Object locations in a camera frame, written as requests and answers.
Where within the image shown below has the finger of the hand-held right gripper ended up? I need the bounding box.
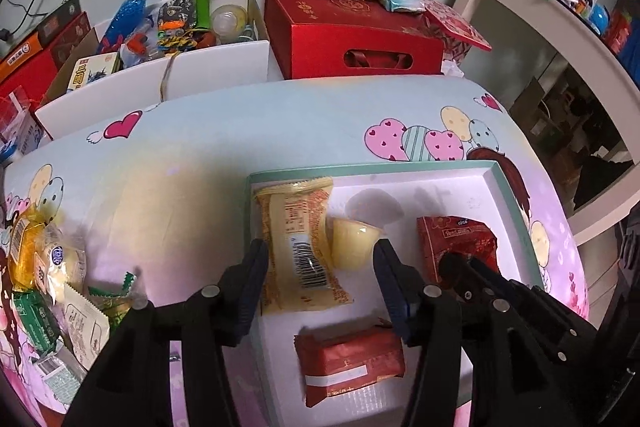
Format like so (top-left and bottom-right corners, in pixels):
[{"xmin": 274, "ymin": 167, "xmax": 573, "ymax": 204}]
[
  {"xmin": 439, "ymin": 252, "xmax": 494, "ymax": 301},
  {"xmin": 470, "ymin": 258, "xmax": 598, "ymax": 370}
]

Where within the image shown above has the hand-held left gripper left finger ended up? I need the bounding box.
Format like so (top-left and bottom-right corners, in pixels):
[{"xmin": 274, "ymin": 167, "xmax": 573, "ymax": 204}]
[{"xmin": 60, "ymin": 239, "xmax": 271, "ymax": 427}]

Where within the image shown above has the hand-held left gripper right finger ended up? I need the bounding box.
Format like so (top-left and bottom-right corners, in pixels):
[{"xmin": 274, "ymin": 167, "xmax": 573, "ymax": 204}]
[{"xmin": 372, "ymin": 239, "xmax": 556, "ymax": 427}]

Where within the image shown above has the bright red snack packet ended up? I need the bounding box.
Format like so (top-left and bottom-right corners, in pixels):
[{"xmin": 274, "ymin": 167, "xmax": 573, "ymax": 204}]
[{"xmin": 416, "ymin": 214, "xmax": 500, "ymax": 285}]

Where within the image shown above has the yellow jelly cup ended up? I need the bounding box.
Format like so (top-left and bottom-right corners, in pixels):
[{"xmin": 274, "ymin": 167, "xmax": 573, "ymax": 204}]
[{"xmin": 331, "ymin": 217, "xmax": 388, "ymax": 270}]

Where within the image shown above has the dark red snack packet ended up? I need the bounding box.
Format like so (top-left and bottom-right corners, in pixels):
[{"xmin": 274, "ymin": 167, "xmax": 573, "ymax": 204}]
[{"xmin": 294, "ymin": 319, "xmax": 407, "ymax": 409}]

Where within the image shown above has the cream bread packet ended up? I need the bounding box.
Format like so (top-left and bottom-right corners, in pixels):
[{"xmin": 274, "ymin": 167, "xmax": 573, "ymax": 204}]
[{"xmin": 252, "ymin": 177, "xmax": 355, "ymax": 315}]

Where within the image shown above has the white tray with teal rim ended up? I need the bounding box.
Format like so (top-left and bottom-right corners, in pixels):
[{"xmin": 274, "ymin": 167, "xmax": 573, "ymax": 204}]
[{"xmin": 246, "ymin": 159, "xmax": 546, "ymax": 427}]

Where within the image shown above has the clear round cake packet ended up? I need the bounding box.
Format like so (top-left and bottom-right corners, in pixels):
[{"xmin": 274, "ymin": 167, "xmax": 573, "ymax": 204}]
[{"xmin": 30, "ymin": 222, "xmax": 88, "ymax": 303}]

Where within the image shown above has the green and silver snack packet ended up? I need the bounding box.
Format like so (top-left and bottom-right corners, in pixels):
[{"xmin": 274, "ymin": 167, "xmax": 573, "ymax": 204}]
[{"xmin": 11, "ymin": 289, "xmax": 90, "ymax": 405}]

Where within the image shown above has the yellow bread packet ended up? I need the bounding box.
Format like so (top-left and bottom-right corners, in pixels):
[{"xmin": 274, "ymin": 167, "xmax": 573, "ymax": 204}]
[{"xmin": 7, "ymin": 207, "xmax": 51, "ymax": 293}]

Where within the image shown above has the small green snack packet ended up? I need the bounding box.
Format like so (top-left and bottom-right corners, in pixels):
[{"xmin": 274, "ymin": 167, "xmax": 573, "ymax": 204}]
[{"xmin": 89, "ymin": 271, "xmax": 148, "ymax": 340}]

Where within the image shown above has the white printed snack packet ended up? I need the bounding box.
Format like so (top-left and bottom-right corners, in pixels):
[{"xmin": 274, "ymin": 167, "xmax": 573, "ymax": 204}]
[{"xmin": 62, "ymin": 284, "xmax": 112, "ymax": 372}]

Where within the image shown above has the cardboard box with white flaps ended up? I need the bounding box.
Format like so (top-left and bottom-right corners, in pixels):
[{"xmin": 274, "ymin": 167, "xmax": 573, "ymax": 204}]
[{"xmin": 34, "ymin": 0, "xmax": 273, "ymax": 142}]

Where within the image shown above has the red patterned box lid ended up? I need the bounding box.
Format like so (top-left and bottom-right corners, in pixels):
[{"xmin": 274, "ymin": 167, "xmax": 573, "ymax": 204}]
[{"xmin": 417, "ymin": 0, "xmax": 494, "ymax": 62}]

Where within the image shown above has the red gift box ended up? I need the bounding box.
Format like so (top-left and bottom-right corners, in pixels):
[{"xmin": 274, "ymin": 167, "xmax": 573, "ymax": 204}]
[{"xmin": 263, "ymin": 0, "xmax": 447, "ymax": 81}]

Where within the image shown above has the clear plastic bottle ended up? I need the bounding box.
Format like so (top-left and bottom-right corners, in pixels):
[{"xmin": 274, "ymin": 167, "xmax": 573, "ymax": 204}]
[{"xmin": 210, "ymin": 3, "xmax": 249, "ymax": 44}]

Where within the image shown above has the yellow and white toy box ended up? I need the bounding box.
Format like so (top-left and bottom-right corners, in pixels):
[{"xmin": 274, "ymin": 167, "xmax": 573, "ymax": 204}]
[{"xmin": 66, "ymin": 52, "xmax": 124, "ymax": 94}]

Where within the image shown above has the blue and white packet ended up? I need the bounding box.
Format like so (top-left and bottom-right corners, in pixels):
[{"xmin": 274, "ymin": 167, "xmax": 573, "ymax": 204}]
[{"xmin": 0, "ymin": 124, "xmax": 43, "ymax": 164}]

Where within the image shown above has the red toy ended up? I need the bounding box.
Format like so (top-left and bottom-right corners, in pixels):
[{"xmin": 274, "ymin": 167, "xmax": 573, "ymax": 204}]
[{"xmin": 122, "ymin": 32, "xmax": 151, "ymax": 58}]

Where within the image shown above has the white desk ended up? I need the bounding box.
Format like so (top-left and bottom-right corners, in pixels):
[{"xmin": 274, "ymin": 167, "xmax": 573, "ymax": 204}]
[{"xmin": 450, "ymin": 0, "xmax": 640, "ymax": 248}]

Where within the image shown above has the dark patterned pouch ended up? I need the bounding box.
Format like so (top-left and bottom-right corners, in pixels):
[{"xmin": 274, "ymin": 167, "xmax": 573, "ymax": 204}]
[{"xmin": 155, "ymin": 0, "xmax": 201, "ymax": 52}]

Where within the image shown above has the red toy box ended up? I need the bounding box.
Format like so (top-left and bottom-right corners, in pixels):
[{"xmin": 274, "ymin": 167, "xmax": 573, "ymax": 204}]
[{"xmin": 602, "ymin": 9, "xmax": 633, "ymax": 54}]

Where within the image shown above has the blue toy ball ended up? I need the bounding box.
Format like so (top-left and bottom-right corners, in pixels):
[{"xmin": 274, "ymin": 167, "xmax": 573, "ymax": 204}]
[{"xmin": 589, "ymin": 4, "xmax": 612, "ymax": 32}]

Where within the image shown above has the clear plastic box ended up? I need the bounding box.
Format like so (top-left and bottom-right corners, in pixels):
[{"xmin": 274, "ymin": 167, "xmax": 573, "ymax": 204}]
[{"xmin": 0, "ymin": 86, "xmax": 37, "ymax": 142}]

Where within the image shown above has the blue bead bottle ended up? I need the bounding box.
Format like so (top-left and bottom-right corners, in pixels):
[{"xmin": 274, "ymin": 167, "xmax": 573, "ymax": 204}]
[{"xmin": 102, "ymin": 0, "xmax": 154, "ymax": 58}]

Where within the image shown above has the large red box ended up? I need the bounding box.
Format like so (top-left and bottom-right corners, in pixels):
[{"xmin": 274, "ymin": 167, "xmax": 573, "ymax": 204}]
[{"xmin": 0, "ymin": 12, "xmax": 93, "ymax": 112}]

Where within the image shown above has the dark brown box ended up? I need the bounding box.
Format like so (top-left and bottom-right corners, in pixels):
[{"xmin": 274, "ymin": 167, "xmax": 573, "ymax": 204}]
[{"xmin": 36, "ymin": 0, "xmax": 83, "ymax": 48}]

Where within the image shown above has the brown string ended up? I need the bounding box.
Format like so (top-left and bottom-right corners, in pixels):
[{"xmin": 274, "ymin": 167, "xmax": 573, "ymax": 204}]
[{"xmin": 159, "ymin": 49, "xmax": 177, "ymax": 104}]

